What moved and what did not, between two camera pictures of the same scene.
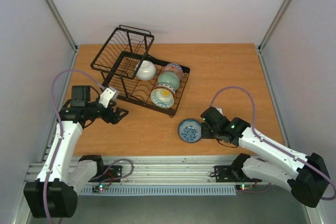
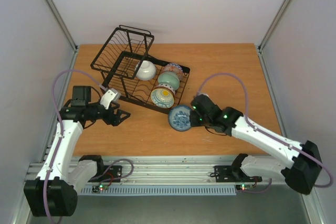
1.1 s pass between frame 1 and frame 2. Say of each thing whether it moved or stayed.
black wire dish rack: stayed
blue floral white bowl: moved
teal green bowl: stayed
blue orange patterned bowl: stayed
